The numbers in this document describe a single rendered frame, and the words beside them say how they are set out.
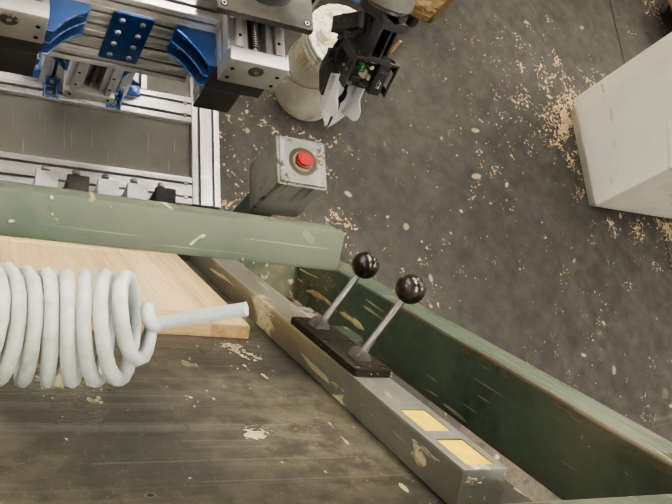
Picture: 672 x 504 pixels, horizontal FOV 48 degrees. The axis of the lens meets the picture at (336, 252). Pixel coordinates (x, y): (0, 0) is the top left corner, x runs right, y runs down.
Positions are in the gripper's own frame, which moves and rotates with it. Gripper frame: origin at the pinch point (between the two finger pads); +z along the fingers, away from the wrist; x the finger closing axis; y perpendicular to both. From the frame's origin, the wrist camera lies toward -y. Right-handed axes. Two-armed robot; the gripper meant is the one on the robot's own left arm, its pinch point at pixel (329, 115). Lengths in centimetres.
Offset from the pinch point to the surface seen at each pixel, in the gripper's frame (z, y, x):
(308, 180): 32.7, -29.4, 16.8
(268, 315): 21.4, 23.8, -7.8
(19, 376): -21, 71, -46
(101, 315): -24, 69, -42
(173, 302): 25.8, 18.3, -20.3
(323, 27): 39, -132, 52
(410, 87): 67, -163, 113
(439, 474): -1, 65, -7
